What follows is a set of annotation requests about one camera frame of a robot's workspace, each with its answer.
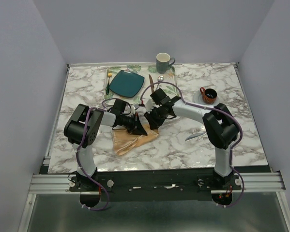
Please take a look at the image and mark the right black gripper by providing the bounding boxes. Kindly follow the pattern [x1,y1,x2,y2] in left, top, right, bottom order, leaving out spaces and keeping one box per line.
[143,106,166,131]

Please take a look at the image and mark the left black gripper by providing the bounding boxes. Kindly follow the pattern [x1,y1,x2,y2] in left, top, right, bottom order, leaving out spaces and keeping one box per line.
[120,112,147,135]

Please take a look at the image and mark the orange cloth napkin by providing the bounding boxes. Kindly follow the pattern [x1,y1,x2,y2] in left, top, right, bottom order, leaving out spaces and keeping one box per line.
[112,124,159,156]

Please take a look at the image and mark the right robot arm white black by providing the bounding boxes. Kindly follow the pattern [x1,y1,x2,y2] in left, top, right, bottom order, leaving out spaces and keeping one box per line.
[140,88,243,189]

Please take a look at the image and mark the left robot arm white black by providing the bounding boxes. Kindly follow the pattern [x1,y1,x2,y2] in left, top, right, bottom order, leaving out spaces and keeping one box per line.
[63,99,147,191]

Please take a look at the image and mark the leaf pattern serving tray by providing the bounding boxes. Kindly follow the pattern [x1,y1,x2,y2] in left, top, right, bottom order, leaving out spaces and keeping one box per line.
[104,64,179,107]

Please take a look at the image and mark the silver table knife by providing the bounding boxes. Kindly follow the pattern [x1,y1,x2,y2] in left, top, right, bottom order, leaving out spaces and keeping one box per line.
[185,132,206,141]

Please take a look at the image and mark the silver spoon on tray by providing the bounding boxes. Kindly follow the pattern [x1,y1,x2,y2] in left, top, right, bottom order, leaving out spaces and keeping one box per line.
[156,75,164,89]

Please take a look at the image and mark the teal square plate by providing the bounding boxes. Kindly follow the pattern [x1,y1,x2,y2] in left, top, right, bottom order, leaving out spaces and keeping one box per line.
[110,70,145,98]

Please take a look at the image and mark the grey saucer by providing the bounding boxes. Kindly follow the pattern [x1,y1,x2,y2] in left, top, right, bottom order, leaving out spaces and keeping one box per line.
[193,92,220,106]

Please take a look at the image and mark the red brown small cup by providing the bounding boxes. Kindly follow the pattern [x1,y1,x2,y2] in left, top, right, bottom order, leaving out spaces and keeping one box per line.
[199,87,217,104]

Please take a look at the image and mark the grey green mug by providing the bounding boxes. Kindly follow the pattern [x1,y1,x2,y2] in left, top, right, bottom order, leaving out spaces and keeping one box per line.
[156,53,176,73]

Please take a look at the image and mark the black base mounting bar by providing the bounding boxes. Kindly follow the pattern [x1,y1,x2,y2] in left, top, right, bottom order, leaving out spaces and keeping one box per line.
[69,168,242,204]

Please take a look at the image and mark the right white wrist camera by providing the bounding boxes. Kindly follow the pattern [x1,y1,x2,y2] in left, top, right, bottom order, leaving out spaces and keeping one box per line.
[141,99,154,113]

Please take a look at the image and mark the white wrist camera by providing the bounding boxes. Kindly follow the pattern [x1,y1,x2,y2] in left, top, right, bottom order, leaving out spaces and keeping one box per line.
[141,99,154,113]
[131,103,143,115]

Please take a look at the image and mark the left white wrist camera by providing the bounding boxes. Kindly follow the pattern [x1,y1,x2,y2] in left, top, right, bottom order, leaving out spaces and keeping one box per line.
[131,103,143,115]

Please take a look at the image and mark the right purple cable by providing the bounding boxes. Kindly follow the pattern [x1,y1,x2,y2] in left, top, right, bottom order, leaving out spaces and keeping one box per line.
[139,81,247,208]

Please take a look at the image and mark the purple cable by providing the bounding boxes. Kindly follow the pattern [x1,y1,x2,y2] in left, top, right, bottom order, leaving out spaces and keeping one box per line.
[76,98,133,211]
[139,81,247,208]

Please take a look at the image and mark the brown handled knife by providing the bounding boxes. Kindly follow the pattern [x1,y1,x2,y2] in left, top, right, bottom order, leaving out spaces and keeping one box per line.
[148,74,154,93]

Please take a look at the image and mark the gold fork green handle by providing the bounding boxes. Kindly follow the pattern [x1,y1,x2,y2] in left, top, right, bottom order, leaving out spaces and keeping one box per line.
[106,69,112,95]

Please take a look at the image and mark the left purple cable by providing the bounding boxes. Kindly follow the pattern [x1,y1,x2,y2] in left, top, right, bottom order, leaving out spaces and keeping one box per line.
[76,98,133,211]

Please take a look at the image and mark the aluminium frame rail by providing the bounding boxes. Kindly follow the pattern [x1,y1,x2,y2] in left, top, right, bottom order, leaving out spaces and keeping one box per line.
[29,173,286,194]

